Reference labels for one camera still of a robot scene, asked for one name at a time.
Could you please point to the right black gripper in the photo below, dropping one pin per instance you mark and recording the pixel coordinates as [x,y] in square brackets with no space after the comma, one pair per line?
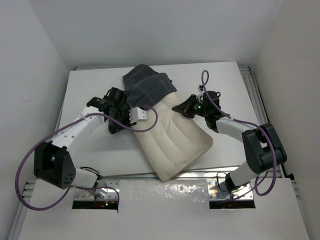
[185,108]

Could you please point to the cream pillow with bear print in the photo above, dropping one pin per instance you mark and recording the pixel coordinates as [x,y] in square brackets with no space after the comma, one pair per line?
[174,142]

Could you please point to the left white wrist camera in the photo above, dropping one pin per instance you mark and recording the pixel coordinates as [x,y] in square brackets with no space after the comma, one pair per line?
[137,114]

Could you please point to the dark plaid pillowcase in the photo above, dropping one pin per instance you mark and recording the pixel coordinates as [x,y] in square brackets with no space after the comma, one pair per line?
[145,87]

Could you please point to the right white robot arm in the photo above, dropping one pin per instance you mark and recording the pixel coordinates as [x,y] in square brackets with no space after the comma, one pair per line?
[262,146]

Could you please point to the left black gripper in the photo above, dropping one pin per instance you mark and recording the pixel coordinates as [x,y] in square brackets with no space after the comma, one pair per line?
[127,122]

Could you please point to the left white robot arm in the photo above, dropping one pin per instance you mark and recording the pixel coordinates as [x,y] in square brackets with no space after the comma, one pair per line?
[53,158]

